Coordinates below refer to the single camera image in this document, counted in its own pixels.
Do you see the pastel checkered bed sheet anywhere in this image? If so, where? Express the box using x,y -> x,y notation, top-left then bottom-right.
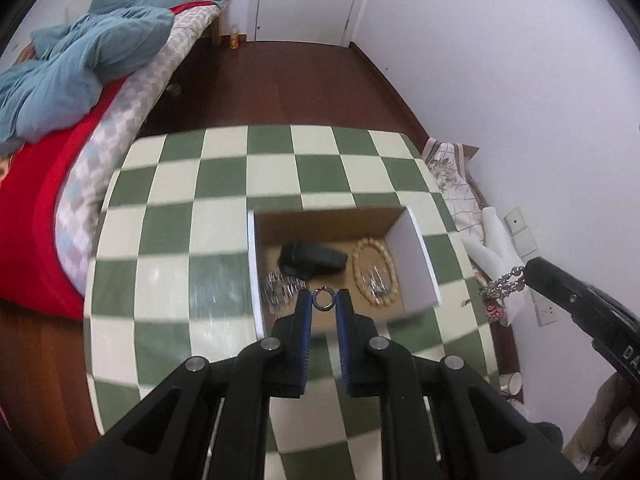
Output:
52,7 -> 221,293

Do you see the silver link bracelet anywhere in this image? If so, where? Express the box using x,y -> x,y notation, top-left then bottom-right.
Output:
461,264 -> 528,308

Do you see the beige fuzzy cloth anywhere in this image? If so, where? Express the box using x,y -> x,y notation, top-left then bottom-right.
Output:
565,372 -> 640,473

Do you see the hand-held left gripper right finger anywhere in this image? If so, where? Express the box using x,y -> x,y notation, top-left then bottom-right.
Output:
334,288 -> 586,480

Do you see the silver charm bracelet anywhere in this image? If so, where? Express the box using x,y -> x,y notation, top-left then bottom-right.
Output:
365,267 -> 393,298

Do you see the teal duvet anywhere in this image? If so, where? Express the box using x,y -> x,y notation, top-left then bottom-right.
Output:
0,0 -> 226,153

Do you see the red white printed bag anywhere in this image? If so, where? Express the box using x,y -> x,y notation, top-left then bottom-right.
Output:
482,295 -> 506,323

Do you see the chunky silver chain bracelet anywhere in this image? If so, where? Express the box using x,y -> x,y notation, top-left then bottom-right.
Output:
262,270 -> 308,318

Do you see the wooden bead bracelet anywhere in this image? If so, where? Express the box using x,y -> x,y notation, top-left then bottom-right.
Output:
351,236 -> 401,307

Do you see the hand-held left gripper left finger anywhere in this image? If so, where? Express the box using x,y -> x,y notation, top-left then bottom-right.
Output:
60,288 -> 313,480

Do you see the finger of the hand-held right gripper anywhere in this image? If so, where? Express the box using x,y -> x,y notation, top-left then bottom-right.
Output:
522,256 -> 608,326

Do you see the bed with red blanket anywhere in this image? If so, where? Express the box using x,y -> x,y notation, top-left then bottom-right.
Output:
0,2 -> 221,321

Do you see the green checkered table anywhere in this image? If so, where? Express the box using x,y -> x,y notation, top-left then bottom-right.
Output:
82,125 -> 501,480

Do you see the black smart band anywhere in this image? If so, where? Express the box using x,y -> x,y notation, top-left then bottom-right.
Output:
277,241 -> 348,281

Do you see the dark fuzzy cloth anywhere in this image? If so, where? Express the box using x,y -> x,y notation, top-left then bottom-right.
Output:
515,405 -> 566,453

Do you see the white cardboard box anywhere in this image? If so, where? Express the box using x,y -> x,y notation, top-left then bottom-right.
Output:
246,205 -> 443,341

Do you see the floral quilted cloth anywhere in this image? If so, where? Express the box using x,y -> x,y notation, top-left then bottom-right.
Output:
422,137 -> 488,241

